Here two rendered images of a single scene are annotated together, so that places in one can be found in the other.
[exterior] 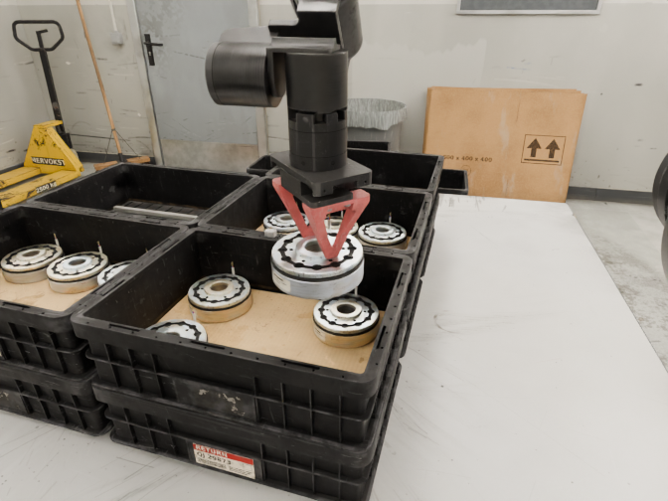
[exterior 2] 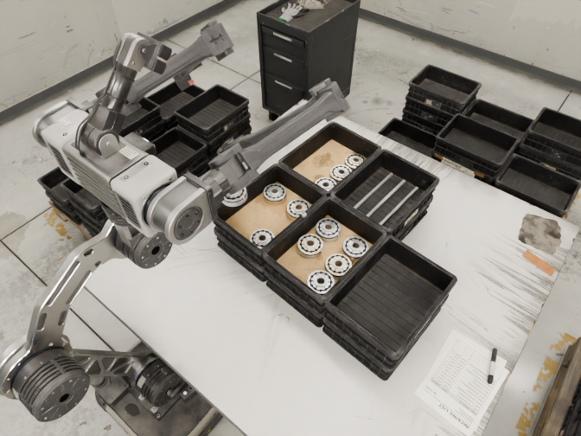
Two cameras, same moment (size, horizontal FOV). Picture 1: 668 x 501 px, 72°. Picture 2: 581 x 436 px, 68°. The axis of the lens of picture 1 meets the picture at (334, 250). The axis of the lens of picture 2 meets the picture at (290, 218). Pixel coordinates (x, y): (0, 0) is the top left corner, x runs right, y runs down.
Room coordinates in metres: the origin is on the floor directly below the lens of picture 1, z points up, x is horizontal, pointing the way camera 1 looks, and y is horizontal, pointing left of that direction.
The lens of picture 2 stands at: (1.15, -0.92, 2.25)
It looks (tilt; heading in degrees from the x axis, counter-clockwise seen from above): 50 degrees down; 116
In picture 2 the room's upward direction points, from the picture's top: straight up
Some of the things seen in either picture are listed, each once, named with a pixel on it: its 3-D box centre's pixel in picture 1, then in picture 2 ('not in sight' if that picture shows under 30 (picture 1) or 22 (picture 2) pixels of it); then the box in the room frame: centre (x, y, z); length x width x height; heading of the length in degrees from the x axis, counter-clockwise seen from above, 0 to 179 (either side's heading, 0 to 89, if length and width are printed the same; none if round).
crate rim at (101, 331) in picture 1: (259, 290); (269, 205); (0.56, 0.11, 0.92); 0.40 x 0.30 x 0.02; 73
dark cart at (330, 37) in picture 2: not in sight; (308, 65); (-0.04, 1.86, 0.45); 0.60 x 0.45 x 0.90; 77
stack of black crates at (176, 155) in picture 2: not in sight; (173, 171); (-0.40, 0.56, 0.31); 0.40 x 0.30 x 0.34; 77
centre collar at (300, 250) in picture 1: (317, 248); not in sight; (0.45, 0.02, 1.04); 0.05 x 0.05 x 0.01
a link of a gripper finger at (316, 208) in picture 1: (324, 213); not in sight; (0.44, 0.01, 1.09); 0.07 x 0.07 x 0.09; 31
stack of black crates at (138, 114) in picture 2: not in sight; (130, 139); (-0.79, 0.65, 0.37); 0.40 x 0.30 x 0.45; 77
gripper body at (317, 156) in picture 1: (318, 143); not in sight; (0.45, 0.02, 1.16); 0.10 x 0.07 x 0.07; 31
